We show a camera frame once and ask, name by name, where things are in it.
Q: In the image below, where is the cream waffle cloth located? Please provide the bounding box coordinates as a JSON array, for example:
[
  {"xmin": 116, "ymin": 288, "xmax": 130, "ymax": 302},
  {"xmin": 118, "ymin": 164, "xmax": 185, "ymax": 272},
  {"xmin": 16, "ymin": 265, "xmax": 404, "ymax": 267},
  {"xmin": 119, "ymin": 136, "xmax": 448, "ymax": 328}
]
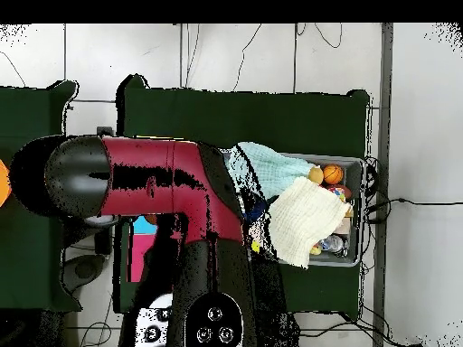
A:
[{"xmin": 268, "ymin": 175, "xmax": 354, "ymax": 270}]

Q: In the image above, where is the wooden box with three holes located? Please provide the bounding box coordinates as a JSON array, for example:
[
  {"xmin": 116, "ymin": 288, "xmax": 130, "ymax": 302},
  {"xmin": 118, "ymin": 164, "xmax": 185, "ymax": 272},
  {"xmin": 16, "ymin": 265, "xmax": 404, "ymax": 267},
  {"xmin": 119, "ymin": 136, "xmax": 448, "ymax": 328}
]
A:
[{"xmin": 128, "ymin": 135, "xmax": 186, "ymax": 284}]

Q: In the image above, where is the mint waffle cloth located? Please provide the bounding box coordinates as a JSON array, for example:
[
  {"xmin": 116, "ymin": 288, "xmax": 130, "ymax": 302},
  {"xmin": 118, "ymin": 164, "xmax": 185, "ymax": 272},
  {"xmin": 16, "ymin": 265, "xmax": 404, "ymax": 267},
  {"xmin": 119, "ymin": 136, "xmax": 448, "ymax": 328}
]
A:
[{"xmin": 225, "ymin": 141, "xmax": 319, "ymax": 202}]

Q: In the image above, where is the dark green table cloth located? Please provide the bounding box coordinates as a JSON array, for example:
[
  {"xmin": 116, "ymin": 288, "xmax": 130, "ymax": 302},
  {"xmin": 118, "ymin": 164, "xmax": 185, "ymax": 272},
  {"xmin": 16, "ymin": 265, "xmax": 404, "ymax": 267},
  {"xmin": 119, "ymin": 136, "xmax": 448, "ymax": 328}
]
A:
[
  {"xmin": 113, "ymin": 73, "xmax": 372, "ymax": 321},
  {"xmin": 0, "ymin": 80, "xmax": 82, "ymax": 314}
]

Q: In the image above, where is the peach foam ball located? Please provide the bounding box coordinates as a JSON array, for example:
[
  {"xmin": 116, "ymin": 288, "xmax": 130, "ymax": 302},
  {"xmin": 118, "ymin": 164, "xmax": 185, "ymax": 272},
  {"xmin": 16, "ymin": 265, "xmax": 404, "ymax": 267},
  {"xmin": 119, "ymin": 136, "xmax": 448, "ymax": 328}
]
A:
[{"xmin": 307, "ymin": 165, "xmax": 325, "ymax": 185}]

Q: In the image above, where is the small orange basketball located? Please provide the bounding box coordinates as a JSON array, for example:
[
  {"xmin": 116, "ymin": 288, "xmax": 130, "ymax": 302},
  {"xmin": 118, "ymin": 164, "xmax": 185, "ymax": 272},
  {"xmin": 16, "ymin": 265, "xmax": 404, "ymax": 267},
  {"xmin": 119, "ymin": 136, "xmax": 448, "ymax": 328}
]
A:
[{"xmin": 322, "ymin": 164, "xmax": 345, "ymax": 186}]

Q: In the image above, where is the colourful dotted cloth bag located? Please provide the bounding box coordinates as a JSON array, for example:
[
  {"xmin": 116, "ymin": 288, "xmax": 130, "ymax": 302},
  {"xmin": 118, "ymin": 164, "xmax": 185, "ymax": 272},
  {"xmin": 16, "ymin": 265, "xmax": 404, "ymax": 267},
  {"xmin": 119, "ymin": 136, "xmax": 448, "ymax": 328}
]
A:
[{"xmin": 326, "ymin": 184, "xmax": 351, "ymax": 202}]

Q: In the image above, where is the grey round stand base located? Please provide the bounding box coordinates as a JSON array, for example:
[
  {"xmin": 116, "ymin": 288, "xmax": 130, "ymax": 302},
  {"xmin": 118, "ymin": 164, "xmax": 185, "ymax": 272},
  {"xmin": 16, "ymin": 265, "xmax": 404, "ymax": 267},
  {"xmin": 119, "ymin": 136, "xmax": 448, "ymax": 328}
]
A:
[{"xmin": 61, "ymin": 253, "xmax": 107, "ymax": 295}]

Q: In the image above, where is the orange object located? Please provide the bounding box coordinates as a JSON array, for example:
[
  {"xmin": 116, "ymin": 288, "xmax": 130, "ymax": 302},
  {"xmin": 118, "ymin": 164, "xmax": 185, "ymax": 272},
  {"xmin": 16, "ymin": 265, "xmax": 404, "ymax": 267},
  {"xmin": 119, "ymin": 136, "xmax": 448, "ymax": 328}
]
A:
[{"xmin": 0, "ymin": 158, "xmax": 13, "ymax": 209}]

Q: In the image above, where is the shallow wire mesh bin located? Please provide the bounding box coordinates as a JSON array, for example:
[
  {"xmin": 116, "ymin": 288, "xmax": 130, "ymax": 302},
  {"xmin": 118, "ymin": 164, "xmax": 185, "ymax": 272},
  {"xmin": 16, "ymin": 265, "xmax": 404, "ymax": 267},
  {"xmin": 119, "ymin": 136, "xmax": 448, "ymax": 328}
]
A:
[{"xmin": 220, "ymin": 146, "xmax": 365, "ymax": 268}]

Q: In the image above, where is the thin black floor cable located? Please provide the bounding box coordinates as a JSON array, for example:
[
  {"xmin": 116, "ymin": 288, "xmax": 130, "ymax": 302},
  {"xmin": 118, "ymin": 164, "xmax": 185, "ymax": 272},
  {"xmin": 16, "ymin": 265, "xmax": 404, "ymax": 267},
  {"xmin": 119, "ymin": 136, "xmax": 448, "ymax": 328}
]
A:
[
  {"xmin": 232, "ymin": 23, "xmax": 262, "ymax": 92},
  {"xmin": 313, "ymin": 23, "xmax": 344, "ymax": 50}
]

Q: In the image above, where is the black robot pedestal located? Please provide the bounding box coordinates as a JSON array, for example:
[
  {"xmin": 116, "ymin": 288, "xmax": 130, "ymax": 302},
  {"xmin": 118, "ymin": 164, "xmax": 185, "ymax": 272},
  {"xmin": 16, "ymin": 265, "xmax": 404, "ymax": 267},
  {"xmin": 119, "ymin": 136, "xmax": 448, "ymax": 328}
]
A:
[{"xmin": 258, "ymin": 310, "xmax": 301, "ymax": 347}]

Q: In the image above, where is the black power cable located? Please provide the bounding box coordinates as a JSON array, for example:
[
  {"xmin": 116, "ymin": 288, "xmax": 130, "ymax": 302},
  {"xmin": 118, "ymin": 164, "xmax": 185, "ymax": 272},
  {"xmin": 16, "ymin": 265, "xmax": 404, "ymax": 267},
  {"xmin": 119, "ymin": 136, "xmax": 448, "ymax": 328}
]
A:
[{"xmin": 363, "ymin": 196, "xmax": 463, "ymax": 225}]

